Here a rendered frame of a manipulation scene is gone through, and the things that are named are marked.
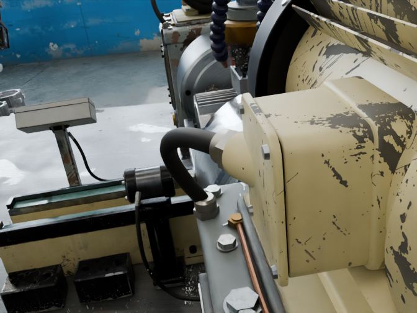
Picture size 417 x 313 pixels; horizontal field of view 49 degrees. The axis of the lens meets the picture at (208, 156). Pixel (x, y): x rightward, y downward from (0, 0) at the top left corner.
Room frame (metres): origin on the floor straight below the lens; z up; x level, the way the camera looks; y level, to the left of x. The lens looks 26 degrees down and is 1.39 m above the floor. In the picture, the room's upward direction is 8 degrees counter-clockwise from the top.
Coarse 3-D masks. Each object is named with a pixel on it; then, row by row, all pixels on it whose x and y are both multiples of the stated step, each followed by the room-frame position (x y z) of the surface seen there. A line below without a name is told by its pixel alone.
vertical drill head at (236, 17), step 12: (240, 0) 0.82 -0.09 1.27; (252, 0) 0.80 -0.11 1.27; (228, 12) 0.82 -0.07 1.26; (240, 12) 0.79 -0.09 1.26; (252, 12) 0.78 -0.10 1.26; (228, 24) 0.78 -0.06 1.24; (240, 24) 0.77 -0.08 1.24; (252, 24) 0.76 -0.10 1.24; (228, 36) 0.78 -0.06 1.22; (240, 36) 0.76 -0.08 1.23; (252, 36) 0.75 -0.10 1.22; (240, 48) 0.79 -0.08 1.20; (240, 60) 0.79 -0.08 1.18
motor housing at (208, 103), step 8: (232, 88) 0.86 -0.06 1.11; (200, 96) 0.83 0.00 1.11; (208, 96) 0.82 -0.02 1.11; (216, 96) 0.82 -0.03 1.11; (224, 96) 0.81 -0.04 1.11; (232, 96) 0.81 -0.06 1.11; (200, 104) 0.80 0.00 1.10; (208, 104) 0.79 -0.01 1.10; (216, 104) 0.79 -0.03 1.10; (224, 104) 0.80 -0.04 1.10; (200, 112) 0.79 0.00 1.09; (208, 112) 0.79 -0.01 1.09; (200, 128) 0.77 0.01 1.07
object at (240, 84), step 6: (234, 66) 0.87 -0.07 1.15; (234, 72) 0.84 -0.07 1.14; (240, 72) 0.87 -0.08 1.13; (234, 78) 0.84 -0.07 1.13; (240, 78) 0.79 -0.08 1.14; (246, 78) 0.79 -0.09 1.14; (234, 84) 0.85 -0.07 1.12; (240, 84) 0.78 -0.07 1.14; (246, 84) 0.79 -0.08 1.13; (240, 90) 0.78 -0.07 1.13; (246, 90) 0.79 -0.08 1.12
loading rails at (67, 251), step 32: (64, 192) 0.87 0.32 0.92; (96, 192) 0.86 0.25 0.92; (0, 224) 0.76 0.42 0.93; (32, 224) 0.74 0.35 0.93; (64, 224) 0.74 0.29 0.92; (96, 224) 0.74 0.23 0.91; (128, 224) 0.75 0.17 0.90; (192, 224) 0.76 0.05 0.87; (32, 256) 0.73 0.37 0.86; (64, 256) 0.74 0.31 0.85; (96, 256) 0.74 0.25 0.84; (192, 256) 0.72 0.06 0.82
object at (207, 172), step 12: (240, 96) 0.66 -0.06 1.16; (228, 108) 0.64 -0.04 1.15; (216, 120) 0.63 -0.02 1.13; (228, 120) 0.60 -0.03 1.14; (240, 120) 0.58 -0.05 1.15; (216, 132) 0.60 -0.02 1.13; (204, 156) 0.59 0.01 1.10; (204, 168) 0.57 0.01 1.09; (216, 168) 0.52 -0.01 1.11; (204, 180) 0.55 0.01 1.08; (216, 180) 0.50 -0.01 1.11; (228, 180) 0.49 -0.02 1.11
